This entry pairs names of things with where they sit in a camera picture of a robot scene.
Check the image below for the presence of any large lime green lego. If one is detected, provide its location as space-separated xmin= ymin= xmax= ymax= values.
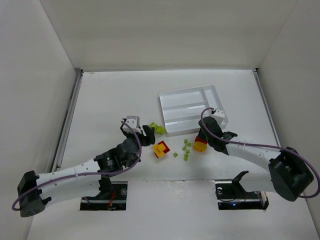
xmin=149 ymin=122 xmax=166 ymax=135

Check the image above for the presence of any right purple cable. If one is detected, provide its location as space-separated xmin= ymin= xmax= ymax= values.
xmin=200 ymin=107 xmax=320 ymax=199

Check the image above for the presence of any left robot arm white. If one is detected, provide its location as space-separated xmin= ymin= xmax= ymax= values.
xmin=11 ymin=122 xmax=156 ymax=218

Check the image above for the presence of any right aluminium rail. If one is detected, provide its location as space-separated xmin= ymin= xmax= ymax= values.
xmin=252 ymin=68 xmax=281 ymax=147

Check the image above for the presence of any yellow and red lego stack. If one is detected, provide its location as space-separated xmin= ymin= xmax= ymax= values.
xmin=153 ymin=141 xmax=170 ymax=159

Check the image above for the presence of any yellow rounded lego piece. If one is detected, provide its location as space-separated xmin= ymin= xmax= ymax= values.
xmin=193 ymin=141 xmax=207 ymax=153

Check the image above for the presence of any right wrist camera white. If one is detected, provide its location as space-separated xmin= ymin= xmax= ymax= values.
xmin=211 ymin=109 xmax=226 ymax=126

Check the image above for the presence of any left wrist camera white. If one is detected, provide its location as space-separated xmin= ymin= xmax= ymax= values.
xmin=125 ymin=115 xmax=141 ymax=133

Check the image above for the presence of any red lego piece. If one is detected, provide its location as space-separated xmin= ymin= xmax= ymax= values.
xmin=195 ymin=136 xmax=208 ymax=145

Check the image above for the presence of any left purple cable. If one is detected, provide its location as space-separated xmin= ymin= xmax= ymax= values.
xmin=11 ymin=120 xmax=143 ymax=213

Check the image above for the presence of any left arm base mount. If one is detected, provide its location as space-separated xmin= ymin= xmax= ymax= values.
xmin=79 ymin=176 xmax=128 ymax=212

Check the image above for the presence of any aluminium rail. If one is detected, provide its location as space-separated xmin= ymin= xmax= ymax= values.
xmin=252 ymin=68 xmax=281 ymax=147
xmin=48 ymin=68 xmax=84 ymax=173

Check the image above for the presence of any white divided tray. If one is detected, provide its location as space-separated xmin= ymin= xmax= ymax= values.
xmin=159 ymin=85 xmax=229 ymax=136

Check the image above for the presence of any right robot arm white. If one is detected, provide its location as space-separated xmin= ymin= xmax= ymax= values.
xmin=195 ymin=116 xmax=320 ymax=202

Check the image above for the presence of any left aluminium rail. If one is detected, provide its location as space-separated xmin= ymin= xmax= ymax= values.
xmin=48 ymin=68 xmax=84 ymax=173

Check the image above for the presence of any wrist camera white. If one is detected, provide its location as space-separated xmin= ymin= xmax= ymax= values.
xmin=211 ymin=109 xmax=226 ymax=126
xmin=125 ymin=115 xmax=141 ymax=133

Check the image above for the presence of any purple cable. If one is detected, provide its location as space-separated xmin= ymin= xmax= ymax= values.
xmin=200 ymin=107 xmax=320 ymax=199
xmin=11 ymin=120 xmax=143 ymax=213

